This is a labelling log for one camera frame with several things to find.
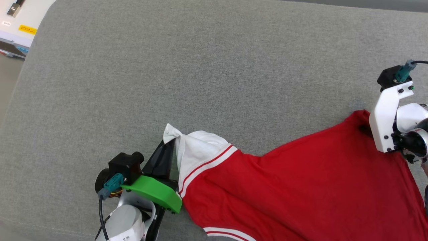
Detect teal left camera connector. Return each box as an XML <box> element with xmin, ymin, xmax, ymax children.
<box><xmin>98</xmin><ymin>173</ymin><xmax>125</xmax><ymax>200</ymax></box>

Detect teal right camera connector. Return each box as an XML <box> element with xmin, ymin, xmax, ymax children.
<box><xmin>395</xmin><ymin>60</ymin><xmax>417</xmax><ymax>83</ymax></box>

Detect yellow label sticker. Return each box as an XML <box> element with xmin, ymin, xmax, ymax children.
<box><xmin>18</xmin><ymin>24</ymin><xmax>37</xmax><ymax>35</ymax></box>

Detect teal camera connector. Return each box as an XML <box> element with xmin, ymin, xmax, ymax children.
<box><xmin>395</xmin><ymin>60</ymin><xmax>417</xmax><ymax>83</ymax></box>
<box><xmin>98</xmin><ymin>173</ymin><xmax>125</xmax><ymax>200</ymax></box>

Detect red shirt with white sleeves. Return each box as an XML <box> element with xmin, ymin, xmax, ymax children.
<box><xmin>163</xmin><ymin>110</ymin><xmax>428</xmax><ymax>241</ymax></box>

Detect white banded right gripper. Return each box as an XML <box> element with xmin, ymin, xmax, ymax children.
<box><xmin>369</xmin><ymin>81</ymin><xmax>415</xmax><ymax>153</ymax></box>

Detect black left camera cable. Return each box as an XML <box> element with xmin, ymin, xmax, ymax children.
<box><xmin>95</xmin><ymin>196</ymin><xmax>111</xmax><ymax>241</ymax></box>

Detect silver usb plug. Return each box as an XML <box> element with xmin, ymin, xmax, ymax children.
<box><xmin>7</xmin><ymin>0</ymin><xmax>26</xmax><ymax>17</ymax></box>

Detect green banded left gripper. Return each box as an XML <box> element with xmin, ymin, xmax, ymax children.
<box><xmin>121</xmin><ymin>139</ymin><xmax>183</xmax><ymax>241</ymax></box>

